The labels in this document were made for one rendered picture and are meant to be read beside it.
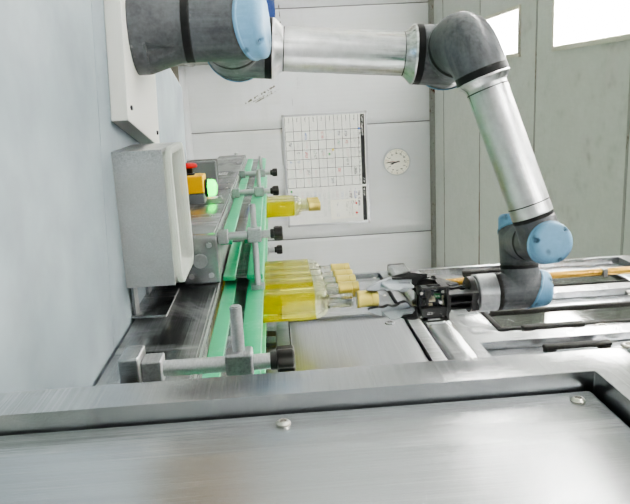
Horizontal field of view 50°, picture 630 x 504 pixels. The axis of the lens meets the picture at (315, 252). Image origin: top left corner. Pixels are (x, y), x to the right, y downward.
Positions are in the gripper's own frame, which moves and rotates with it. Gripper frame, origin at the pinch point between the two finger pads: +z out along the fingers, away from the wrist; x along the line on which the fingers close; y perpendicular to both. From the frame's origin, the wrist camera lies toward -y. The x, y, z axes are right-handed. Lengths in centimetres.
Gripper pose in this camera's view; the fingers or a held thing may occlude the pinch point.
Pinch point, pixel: (373, 298)
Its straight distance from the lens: 137.8
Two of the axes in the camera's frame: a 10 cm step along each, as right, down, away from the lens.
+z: -10.0, 0.7, -0.5
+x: 0.6, 9.7, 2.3
